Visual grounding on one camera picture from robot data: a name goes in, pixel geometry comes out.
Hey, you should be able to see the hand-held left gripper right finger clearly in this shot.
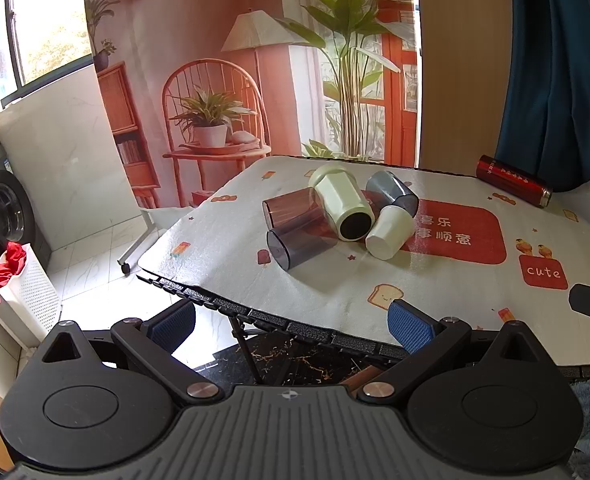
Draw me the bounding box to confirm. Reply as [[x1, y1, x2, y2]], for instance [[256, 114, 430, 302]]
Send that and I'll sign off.
[[357, 299, 556, 406]]

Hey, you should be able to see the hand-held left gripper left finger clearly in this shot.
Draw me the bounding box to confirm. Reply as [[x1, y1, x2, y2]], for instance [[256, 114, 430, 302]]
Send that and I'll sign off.
[[41, 300, 222, 406]]

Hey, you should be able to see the grey translucent cup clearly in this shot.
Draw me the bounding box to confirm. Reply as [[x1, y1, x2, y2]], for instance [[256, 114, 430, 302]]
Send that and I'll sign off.
[[266, 210, 339, 272]]

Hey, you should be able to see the blue-grey plastic cup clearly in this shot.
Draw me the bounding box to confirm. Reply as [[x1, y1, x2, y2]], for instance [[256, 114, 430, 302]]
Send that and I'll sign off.
[[365, 170, 420, 219]]

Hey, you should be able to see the pale green faceted cup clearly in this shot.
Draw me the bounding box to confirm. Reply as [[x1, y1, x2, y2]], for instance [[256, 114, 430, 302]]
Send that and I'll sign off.
[[308, 161, 376, 242]]

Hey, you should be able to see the brown translucent cup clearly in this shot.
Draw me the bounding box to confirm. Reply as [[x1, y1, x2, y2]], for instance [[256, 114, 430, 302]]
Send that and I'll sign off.
[[262, 187, 327, 234]]

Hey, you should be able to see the white wheeled stand leg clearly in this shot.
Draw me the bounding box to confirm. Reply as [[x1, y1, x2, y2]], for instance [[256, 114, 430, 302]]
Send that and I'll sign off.
[[117, 208, 164, 276]]

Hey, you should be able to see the printed table mat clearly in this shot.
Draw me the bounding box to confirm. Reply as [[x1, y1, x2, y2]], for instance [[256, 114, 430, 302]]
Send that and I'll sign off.
[[137, 155, 590, 367]]

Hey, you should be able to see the red thermos bottle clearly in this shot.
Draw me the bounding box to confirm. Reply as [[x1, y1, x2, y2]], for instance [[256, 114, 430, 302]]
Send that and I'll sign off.
[[476, 155, 554, 209]]

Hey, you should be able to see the white perforated laundry basket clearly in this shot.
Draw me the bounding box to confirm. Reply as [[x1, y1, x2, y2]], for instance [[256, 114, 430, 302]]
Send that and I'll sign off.
[[0, 243, 64, 352]]

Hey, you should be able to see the red cloth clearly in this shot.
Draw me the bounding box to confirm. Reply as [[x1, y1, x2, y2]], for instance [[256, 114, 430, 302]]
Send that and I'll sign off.
[[0, 241, 28, 299]]

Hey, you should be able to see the grey washing machine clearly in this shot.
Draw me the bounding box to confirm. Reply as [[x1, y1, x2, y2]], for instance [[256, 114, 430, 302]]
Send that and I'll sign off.
[[0, 139, 52, 272]]

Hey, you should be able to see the dark blue curtain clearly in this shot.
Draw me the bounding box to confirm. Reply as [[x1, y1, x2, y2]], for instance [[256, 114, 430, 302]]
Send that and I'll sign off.
[[494, 0, 590, 194]]

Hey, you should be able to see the printed room scene backdrop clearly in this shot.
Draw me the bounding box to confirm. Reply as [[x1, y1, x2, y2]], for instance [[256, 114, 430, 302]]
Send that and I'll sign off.
[[82, 0, 422, 211]]

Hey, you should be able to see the window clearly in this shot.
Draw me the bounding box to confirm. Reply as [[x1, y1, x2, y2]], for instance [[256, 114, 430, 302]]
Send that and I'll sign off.
[[0, 0, 94, 111]]

